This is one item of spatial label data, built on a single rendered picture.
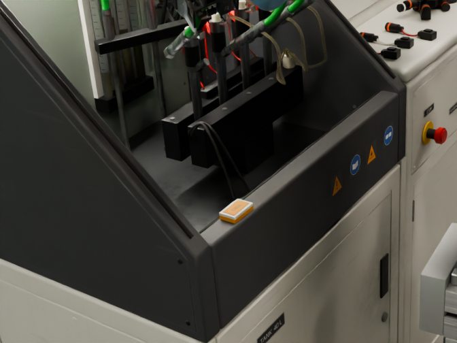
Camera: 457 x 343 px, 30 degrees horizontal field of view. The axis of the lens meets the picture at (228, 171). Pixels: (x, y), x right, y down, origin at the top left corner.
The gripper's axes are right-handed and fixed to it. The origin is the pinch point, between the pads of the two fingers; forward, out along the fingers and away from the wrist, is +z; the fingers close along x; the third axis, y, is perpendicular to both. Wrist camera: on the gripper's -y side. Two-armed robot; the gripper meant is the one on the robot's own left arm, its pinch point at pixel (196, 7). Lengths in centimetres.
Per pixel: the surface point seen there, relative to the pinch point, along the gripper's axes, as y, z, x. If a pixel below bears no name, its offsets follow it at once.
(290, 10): -2.8, 22.2, 19.7
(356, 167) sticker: 26.3, 33.6, 19.7
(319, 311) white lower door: 47, 42, 3
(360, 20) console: -10, 60, 45
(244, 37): -1.6, 22.3, 9.7
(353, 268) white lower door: 42, 48, 14
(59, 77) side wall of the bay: 2.4, -1.1, -23.4
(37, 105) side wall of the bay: 3.4, 2.6, -28.2
